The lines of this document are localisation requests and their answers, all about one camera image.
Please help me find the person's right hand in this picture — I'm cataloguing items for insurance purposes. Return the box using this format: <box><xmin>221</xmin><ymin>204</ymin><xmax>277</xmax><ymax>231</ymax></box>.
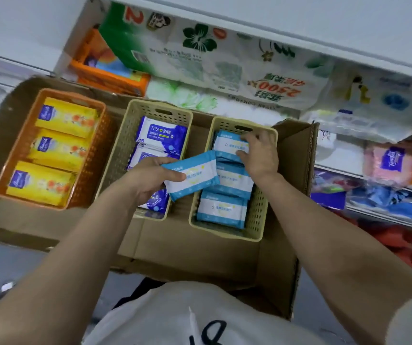
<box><xmin>236</xmin><ymin>129</ymin><xmax>281</xmax><ymax>183</ymax></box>

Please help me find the person's left hand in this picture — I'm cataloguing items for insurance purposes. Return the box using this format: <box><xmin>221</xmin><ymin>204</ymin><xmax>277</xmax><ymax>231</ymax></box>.
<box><xmin>127</xmin><ymin>156</ymin><xmax>187</xmax><ymax>207</ymax></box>

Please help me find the light blue wipes packet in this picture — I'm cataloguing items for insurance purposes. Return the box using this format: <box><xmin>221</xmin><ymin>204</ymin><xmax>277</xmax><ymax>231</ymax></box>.
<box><xmin>212</xmin><ymin>131</ymin><xmax>250</xmax><ymax>164</ymax></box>
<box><xmin>161</xmin><ymin>151</ymin><xmax>221</xmax><ymax>202</ymax></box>
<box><xmin>215</xmin><ymin>162</ymin><xmax>255</xmax><ymax>200</ymax></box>
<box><xmin>197</xmin><ymin>190</ymin><xmax>248</xmax><ymax>230</ymax></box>

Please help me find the person's left forearm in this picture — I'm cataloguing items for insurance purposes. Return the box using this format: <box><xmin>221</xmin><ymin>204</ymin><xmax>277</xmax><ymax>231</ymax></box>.
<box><xmin>0</xmin><ymin>172</ymin><xmax>142</xmax><ymax>345</ymax></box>

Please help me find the person's right forearm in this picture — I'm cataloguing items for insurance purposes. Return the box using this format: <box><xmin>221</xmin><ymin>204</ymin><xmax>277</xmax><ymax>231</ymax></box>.
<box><xmin>254</xmin><ymin>170</ymin><xmax>412</xmax><ymax>333</ymax></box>

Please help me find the dark blue wipes packet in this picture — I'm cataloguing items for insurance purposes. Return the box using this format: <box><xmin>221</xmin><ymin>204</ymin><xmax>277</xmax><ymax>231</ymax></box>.
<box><xmin>139</xmin><ymin>188</ymin><xmax>171</xmax><ymax>214</ymax></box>
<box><xmin>127</xmin><ymin>145</ymin><xmax>172</xmax><ymax>171</ymax></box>
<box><xmin>135</xmin><ymin>116</ymin><xmax>188</xmax><ymax>159</ymax></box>

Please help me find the beige plastic basket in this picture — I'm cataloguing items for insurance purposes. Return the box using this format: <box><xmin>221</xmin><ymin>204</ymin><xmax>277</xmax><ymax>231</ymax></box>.
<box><xmin>189</xmin><ymin>116</ymin><xmax>279</xmax><ymax>242</ymax></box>
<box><xmin>94</xmin><ymin>99</ymin><xmax>194</xmax><ymax>222</ymax></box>

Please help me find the white leaf-print toilet paper pack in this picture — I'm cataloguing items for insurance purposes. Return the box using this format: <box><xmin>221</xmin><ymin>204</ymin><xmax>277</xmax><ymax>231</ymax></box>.
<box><xmin>145</xmin><ymin>77</ymin><xmax>302</xmax><ymax>122</ymax></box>

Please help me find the orange plastic basket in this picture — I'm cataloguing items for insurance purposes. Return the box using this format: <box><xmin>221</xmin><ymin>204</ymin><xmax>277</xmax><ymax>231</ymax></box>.
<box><xmin>0</xmin><ymin>88</ymin><xmax>112</xmax><ymax>212</ymax></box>

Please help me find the brown cardboard box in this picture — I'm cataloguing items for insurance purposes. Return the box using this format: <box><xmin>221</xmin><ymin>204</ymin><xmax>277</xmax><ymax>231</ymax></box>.
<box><xmin>0</xmin><ymin>75</ymin><xmax>320</xmax><ymax>320</ymax></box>

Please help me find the white flower-print toilet paper pack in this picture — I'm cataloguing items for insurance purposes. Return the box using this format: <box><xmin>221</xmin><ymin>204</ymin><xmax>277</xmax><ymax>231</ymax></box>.
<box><xmin>146</xmin><ymin>17</ymin><xmax>333</xmax><ymax>112</ymax></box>

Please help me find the purple tissue pack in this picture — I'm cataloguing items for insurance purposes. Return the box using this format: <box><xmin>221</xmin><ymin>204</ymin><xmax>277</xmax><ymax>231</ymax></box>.
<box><xmin>310</xmin><ymin>168</ymin><xmax>352</xmax><ymax>211</ymax></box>

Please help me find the yellow tissue pack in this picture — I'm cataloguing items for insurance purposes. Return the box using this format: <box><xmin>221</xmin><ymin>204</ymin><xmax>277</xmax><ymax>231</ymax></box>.
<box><xmin>27</xmin><ymin>128</ymin><xmax>91</xmax><ymax>173</ymax></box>
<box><xmin>6</xmin><ymin>161</ymin><xmax>76</xmax><ymax>207</ymax></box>
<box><xmin>35</xmin><ymin>97</ymin><xmax>99</xmax><ymax>139</ymax></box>

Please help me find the orange tissue pack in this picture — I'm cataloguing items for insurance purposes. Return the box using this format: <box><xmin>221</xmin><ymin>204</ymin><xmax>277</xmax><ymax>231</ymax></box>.
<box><xmin>69</xmin><ymin>29</ymin><xmax>152</xmax><ymax>98</ymax></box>

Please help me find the white blue-print toilet paper pack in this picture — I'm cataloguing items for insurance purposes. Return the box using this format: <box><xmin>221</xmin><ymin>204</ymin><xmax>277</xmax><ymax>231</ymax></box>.
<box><xmin>299</xmin><ymin>63</ymin><xmax>412</xmax><ymax>144</ymax></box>

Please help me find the person's white shirt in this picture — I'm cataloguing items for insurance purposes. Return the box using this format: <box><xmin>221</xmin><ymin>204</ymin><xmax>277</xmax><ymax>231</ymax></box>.
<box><xmin>83</xmin><ymin>282</ymin><xmax>412</xmax><ymax>345</ymax></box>

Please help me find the white metal shelf unit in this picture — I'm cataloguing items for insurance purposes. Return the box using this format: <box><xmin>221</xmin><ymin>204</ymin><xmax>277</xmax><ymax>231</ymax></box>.
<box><xmin>53</xmin><ymin>0</ymin><xmax>412</xmax><ymax>235</ymax></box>

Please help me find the pink tissue pack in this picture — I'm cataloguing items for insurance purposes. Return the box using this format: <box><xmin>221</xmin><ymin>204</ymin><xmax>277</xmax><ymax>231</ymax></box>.
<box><xmin>362</xmin><ymin>141</ymin><xmax>412</xmax><ymax>188</ymax></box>

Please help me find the green toilet paper pack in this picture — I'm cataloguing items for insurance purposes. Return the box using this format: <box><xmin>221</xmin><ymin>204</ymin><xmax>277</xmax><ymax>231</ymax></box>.
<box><xmin>97</xmin><ymin>1</ymin><xmax>178</xmax><ymax>75</ymax></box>

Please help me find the blue tissue pack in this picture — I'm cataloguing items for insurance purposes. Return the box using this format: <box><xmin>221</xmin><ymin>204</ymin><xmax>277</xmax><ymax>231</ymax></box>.
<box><xmin>346</xmin><ymin>185</ymin><xmax>412</xmax><ymax>227</ymax></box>

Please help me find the red tissue pack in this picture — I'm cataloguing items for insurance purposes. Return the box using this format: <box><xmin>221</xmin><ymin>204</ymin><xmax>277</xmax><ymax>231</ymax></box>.
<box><xmin>366</xmin><ymin>224</ymin><xmax>412</xmax><ymax>270</ymax></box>

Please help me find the grey side shelf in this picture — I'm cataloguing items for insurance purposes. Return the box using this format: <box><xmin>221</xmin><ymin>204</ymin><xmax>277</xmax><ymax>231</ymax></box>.
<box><xmin>0</xmin><ymin>49</ymin><xmax>56</xmax><ymax>126</ymax></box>

